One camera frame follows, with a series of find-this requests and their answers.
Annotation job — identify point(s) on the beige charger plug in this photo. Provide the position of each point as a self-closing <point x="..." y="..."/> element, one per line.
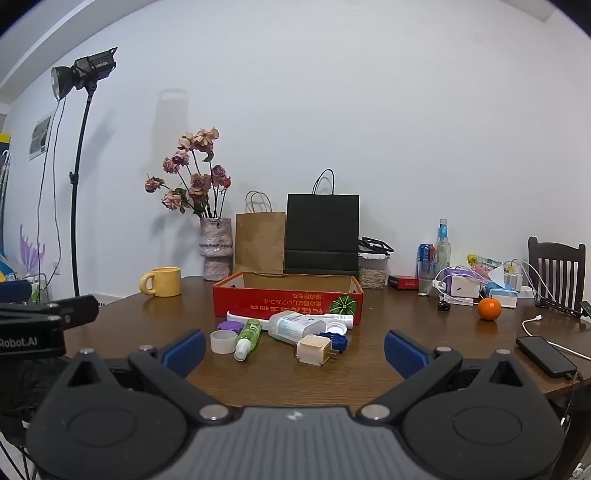
<point x="313" y="350"/>

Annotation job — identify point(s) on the white plastic bottle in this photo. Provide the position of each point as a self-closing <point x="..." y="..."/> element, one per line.
<point x="295" y="326"/>

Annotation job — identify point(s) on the white power adapter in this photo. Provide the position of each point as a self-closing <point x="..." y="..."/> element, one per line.
<point x="465" y="286"/>

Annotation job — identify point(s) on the green spray bottle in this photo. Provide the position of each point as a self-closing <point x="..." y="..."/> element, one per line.
<point x="248" y="337"/>

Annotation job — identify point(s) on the blue drink can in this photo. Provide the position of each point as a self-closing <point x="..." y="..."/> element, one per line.
<point x="425" y="256"/>

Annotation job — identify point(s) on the translucent plastic cup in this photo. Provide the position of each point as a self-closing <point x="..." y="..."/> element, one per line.
<point x="223" y="342"/>

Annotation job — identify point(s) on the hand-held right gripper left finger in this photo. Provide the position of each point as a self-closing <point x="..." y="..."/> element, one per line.
<point x="183" y="354"/>

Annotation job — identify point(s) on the small black round object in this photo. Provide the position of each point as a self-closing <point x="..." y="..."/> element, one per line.
<point x="443" y="306"/>

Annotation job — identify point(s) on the orange fruit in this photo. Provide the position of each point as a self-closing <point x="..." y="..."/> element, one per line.
<point x="490" y="309"/>

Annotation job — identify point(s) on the dried pink flowers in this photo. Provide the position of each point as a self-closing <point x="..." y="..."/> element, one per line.
<point x="194" y="180"/>

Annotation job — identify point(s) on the clear glass bottle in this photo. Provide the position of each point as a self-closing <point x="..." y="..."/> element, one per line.
<point x="443" y="251"/>

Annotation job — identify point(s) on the purple ribbed cap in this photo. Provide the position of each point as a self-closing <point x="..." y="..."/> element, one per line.
<point x="229" y="326"/>

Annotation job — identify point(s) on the colourful snack packet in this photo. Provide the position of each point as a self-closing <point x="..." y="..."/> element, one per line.
<point x="482" y="265"/>

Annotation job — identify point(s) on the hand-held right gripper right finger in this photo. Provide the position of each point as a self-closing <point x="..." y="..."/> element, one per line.
<point x="406" y="354"/>

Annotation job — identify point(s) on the small red box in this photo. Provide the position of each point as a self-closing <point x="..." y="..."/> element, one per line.
<point x="403" y="282"/>

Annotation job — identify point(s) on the purple plastic object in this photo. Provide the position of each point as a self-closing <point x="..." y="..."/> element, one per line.
<point x="461" y="272"/>

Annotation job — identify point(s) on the printed cardboard box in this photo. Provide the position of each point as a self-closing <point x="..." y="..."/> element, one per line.
<point x="286" y="302"/>

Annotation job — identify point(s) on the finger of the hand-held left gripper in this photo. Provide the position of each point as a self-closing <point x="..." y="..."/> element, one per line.
<point x="78" y="310"/>

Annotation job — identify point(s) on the yellow mug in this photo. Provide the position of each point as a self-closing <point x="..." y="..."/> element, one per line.
<point x="165" y="281"/>

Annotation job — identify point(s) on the black power bank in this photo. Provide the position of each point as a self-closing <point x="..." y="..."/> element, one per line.
<point x="545" y="356"/>

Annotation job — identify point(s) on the white ribbed cap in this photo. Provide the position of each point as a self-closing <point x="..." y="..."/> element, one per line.
<point x="334" y="328"/>

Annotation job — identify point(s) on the black studio light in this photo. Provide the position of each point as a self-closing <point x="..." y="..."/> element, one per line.
<point x="87" y="69"/>

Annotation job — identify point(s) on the blue ribbed cap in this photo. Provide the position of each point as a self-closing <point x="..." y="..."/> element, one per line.
<point x="340" y="344"/>

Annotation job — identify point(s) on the speckled ceramic vase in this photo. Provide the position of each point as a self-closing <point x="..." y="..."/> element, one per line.
<point x="216" y="249"/>

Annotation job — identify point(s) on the blue white tissue pack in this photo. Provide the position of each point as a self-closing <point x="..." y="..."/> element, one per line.
<point x="501" y="293"/>

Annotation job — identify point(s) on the dark wooden chair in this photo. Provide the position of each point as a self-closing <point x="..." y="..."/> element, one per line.
<point x="556" y="267"/>

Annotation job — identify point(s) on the brown paper bag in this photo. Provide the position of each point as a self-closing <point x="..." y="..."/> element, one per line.
<point x="260" y="242"/>

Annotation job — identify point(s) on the clear container with black lid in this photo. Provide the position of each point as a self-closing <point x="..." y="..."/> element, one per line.
<point x="373" y="272"/>

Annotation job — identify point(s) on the brown and black box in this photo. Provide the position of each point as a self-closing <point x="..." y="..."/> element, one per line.
<point x="321" y="235"/>

